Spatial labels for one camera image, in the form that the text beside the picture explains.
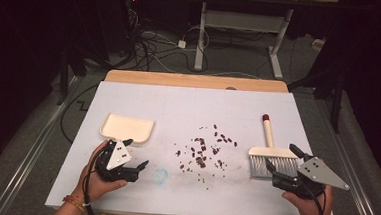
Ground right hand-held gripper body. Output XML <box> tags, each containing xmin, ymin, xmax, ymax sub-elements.
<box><xmin>270</xmin><ymin>152</ymin><xmax>353</xmax><ymax>202</ymax></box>

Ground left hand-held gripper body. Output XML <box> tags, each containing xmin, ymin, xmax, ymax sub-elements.
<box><xmin>93</xmin><ymin>138</ymin><xmax>143</xmax><ymax>186</ymax></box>

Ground cream hand brush red tip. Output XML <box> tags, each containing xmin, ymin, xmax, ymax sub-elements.
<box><xmin>246</xmin><ymin>112</ymin><xmax>303</xmax><ymax>182</ymax></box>

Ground cream plastic dustpan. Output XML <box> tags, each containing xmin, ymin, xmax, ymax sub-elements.
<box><xmin>98</xmin><ymin>112</ymin><xmax>157</xmax><ymax>146</ymax></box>

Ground dark red beans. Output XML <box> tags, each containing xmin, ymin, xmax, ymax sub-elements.
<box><xmin>172</xmin><ymin>121</ymin><xmax>240</xmax><ymax>193</ymax></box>

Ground person's right hand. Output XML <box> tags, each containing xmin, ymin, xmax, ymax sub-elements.
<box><xmin>279</xmin><ymin>181</ymin><xmax>337</xmax><ymax>215</ymax></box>

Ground person's left hand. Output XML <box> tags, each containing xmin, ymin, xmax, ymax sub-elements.
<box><xmin>73</xmin><ymin>138</ymin><xmax>131</xmax><ymax>207</ymax></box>

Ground black metal stand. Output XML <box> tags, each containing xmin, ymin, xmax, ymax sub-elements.
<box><xmin>284</xmin><ymin>63</ymin><xmax>347</xmax><ymax>135</ymax></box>
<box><xmin>55</xmin><ymin>43</ymin><xmax>91</xmax><ymax>109</ymax></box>

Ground white board sheet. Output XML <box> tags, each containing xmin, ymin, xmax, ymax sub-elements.
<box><xmin>44</xmin><ymin>77</ymin><xmax>345</xmax><ymax>215</ymax></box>

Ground wooden table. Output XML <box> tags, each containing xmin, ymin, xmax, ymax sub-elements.
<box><xmin>103</xmin><ymin>68</ymin><xmax>290</xmax><ymax>94</ymax></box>

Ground small white floor box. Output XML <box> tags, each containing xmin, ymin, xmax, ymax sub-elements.
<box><xmin>310</xmin><ymin>37</ymin><xmax>327</xmax><ymax>53</ymax></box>

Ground white desk with metal legs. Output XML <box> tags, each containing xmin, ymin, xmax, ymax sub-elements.
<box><xmin>180</xmin><ymin>0</ymin><xmax>340</xmax><ymax>84</ymax></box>

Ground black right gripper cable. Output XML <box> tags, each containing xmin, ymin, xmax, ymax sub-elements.
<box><xmin>300</xmin><ymin>182</ymin><xmax>328</xmax><ymax>215</ymax></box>

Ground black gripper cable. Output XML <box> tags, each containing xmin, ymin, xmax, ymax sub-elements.
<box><xmin>300</xmin><ymin>182</ymin><xmax>328</xmax><ymax>215</ymax></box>
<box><xmin>81</xmin><ymin>146</ymin><xmax>104</xmax><ymax>215</ymax></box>

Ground grey metal floor rail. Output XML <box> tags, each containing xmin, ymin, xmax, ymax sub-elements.
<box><xmin>0</xmin><ymin>70</ymin><xmax>79</xmax><ymax>215</ymax></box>
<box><xmin>306</xmin><ymin>93</ymin><xmax>381</xmax><ymax>215</ymax></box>

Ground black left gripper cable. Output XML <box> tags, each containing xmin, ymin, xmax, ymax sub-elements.
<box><xmin>81</xmin><ymin>146</ymin><xmax>104</xmax><ymax>215</ymax></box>

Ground orange beaded bracelet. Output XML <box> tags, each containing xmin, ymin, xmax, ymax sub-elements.
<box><xmin>61</xmin><ymin>194</ymin><xmax>88</xmax><ymax>214</ymax></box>

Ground black floor cable loop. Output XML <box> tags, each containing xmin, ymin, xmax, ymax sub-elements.
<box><xmin>58</xmin><ymin>81</ymin><xmax>100</xmax><ymax>147</ymax></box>

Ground tangle of floor cables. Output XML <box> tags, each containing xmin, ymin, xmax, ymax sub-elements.
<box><xmin>122</xmin><ymin>6</ymin><xmax>215</xmax><ymax>77</ymax></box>

